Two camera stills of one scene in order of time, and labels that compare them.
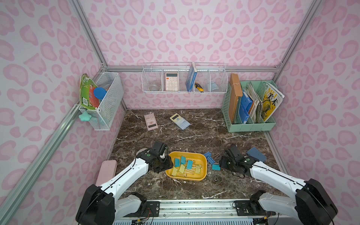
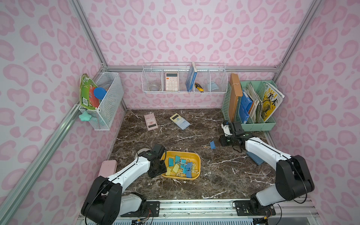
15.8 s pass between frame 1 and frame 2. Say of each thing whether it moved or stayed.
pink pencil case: stayed
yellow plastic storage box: moved
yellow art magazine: stayed
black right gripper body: moved
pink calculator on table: stayed
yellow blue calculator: stayed
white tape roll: stayed
